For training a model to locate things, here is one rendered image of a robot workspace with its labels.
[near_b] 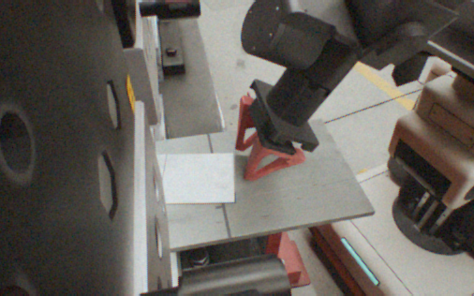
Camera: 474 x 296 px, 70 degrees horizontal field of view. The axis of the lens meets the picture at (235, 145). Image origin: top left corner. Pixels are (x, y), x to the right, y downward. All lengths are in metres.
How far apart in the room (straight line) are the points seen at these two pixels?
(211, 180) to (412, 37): 0.28
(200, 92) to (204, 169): 0.37
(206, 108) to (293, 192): 0.38
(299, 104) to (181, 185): 0.19
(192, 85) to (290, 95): 0.49
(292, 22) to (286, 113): 0.11
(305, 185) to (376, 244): 0.88
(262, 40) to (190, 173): 0.22
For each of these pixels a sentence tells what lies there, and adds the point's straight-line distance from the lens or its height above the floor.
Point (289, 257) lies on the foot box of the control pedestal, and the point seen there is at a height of 0.12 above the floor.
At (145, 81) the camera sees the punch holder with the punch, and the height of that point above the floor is 1.23.
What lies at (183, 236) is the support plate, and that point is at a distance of 0.41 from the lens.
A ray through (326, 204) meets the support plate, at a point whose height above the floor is 1.00.
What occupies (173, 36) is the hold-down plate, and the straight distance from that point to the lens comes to 1.00.
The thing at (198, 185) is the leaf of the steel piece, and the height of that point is 1.00.
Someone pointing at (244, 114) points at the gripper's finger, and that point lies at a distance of 0.44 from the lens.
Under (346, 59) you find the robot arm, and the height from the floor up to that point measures 1.18.
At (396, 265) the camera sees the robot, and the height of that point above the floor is 0.28.
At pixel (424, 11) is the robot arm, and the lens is 0.33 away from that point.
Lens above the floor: 1.35
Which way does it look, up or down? 45 degrees down
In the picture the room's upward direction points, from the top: straight up
